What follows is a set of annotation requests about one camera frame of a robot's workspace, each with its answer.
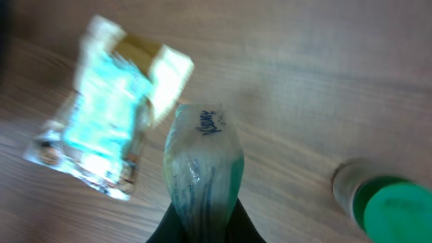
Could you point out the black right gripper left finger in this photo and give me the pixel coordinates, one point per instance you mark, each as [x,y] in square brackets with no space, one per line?
[170,229]

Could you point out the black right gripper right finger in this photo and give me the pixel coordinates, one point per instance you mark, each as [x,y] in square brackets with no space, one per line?
[240,228]

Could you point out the green white Kleenex tissue pack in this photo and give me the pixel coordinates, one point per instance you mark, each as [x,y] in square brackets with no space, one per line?
[202,167]

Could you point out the green lid white jar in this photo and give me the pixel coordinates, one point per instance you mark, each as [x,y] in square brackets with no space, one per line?
[387,206]

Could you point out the teal snack packet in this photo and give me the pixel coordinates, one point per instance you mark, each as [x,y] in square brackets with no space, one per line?
[103,119]

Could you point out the brown snack packet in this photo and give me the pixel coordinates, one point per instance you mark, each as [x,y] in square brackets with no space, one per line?
[166,69]

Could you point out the white labelled snack packet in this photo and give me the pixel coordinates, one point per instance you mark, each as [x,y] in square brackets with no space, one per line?
[84,168]

